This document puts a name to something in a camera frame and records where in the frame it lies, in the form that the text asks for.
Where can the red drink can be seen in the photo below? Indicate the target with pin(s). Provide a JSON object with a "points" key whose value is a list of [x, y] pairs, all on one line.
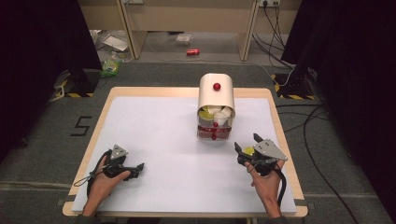
{"points": [[193, 51]]}

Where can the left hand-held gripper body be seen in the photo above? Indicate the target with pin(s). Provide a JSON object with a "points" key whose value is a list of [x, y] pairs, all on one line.
{"points": [[115, 161]]}

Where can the stand base with hazard tape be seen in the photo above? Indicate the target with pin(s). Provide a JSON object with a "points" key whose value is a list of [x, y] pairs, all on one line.
{"points": [[294, 88], [77, 85]]}

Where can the person's right hand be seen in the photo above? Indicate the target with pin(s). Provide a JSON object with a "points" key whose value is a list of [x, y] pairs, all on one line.
{"points": [[269, 186]]}

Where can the black curtain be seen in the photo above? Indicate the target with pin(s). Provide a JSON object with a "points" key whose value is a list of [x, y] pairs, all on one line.
{"points": [[37, 62], [351, 77]]}

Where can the small white cup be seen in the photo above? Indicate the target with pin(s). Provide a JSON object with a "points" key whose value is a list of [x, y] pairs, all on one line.
{"points": [[227, 111], [220, 117]]}

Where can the green snack packet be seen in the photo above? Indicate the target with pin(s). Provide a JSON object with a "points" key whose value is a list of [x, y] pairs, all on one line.
{"points": [[110, 67]]}

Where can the white storage box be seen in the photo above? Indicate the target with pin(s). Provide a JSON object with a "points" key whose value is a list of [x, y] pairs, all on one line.
{"points": [[216, 93]]}

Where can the white wall socket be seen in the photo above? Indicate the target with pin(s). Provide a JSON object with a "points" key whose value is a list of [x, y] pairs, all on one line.
{"points": [[269, 2]]}

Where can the beige desk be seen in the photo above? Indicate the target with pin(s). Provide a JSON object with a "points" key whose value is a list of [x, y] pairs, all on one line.
{"points": [[193, 15]]}

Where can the person's left hand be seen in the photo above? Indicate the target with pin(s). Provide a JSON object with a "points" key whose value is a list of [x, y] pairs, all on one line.
{"points": [[102, 186]]}

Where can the crumpled clear plastic bags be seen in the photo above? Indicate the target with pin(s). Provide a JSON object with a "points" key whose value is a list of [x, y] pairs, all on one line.
{"points": [[113, 43]]}

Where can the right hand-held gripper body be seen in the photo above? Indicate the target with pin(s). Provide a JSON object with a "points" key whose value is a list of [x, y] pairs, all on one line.
{"points": [[269, 151]]}

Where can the clear plastic packet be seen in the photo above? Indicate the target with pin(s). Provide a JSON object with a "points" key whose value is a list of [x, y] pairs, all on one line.
{"points": [[183, 39]]}

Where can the small yellow-lidded cup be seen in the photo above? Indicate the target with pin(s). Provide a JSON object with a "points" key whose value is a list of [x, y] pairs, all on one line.
{"points": [[205, 115], [248, 151]]}

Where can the light wooden table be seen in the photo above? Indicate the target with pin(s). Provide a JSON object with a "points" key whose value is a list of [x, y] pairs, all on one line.
{"points": [[99, 124]]}

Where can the white table mat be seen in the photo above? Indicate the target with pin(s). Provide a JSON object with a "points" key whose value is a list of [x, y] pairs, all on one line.
{"points": [[155, 155]]}

